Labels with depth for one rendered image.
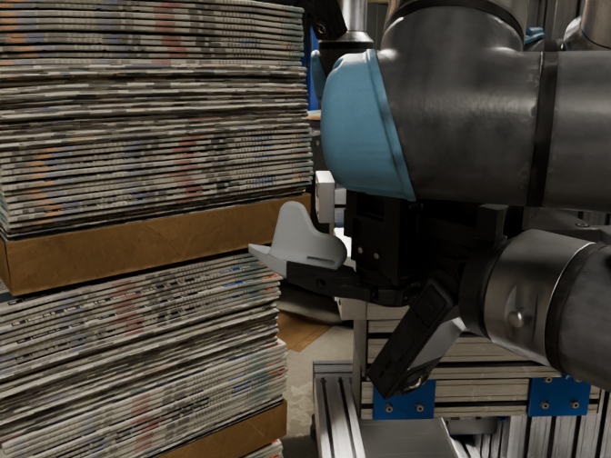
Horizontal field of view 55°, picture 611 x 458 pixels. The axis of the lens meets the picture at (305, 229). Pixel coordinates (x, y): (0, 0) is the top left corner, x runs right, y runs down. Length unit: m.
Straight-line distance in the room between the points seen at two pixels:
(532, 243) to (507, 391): 0.60
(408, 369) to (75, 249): 0.27
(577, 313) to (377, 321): 0.49
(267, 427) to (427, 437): 0.78
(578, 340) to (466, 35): 0.16
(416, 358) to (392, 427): 1.01
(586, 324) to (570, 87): 0.12
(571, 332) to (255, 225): 0.33
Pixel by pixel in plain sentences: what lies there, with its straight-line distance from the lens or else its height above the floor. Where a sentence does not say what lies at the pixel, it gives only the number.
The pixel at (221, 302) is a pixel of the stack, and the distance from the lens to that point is 0.58.
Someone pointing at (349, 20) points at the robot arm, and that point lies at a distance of 1.26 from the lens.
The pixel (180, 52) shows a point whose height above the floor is 1.02.
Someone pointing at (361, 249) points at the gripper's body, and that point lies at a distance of 0.42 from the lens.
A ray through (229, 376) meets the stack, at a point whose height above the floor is 0.70.
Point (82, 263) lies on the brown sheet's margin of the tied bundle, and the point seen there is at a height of 0.85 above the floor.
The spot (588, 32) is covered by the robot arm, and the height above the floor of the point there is 1.04.
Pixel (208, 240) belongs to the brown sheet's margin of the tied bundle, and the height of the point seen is 0.85.
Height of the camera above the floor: 1.01
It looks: 16 degrees down
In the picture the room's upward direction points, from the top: straight up
